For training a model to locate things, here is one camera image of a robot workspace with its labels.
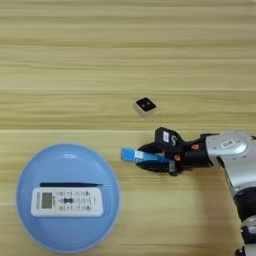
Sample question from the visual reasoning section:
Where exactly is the light blue round plate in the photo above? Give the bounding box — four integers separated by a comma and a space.
15, 143, 122, 254

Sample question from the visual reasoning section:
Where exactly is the white remote control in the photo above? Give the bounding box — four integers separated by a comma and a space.
30, 186, 105, 218

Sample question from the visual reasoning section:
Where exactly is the black pen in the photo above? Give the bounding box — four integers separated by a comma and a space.
39, 181, 104, 188

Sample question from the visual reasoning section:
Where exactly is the black square device white rim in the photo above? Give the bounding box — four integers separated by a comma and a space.
133, 96, 158, 118

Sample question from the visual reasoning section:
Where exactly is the blue glue stick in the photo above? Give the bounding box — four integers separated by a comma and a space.
120, 147, 170, 165

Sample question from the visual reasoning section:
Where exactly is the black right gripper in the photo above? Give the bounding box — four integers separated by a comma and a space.
137, 133, 215, 177

